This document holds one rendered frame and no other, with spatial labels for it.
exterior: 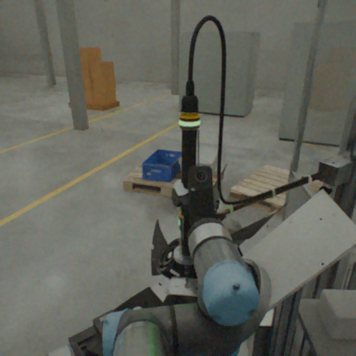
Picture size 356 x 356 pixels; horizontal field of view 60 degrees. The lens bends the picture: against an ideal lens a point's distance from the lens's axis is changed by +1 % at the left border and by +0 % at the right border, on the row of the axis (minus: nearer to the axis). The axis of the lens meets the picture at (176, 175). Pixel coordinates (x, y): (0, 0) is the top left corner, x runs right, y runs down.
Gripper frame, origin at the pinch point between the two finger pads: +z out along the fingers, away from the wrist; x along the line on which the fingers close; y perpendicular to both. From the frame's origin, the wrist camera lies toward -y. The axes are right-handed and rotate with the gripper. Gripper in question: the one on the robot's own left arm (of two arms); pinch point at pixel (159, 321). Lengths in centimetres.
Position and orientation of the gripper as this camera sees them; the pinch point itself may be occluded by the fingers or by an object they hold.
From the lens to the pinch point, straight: 82.1
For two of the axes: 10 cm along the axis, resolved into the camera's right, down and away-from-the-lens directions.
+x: 0.6, 9.4, 3.3
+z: 8.2, -2.3, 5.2
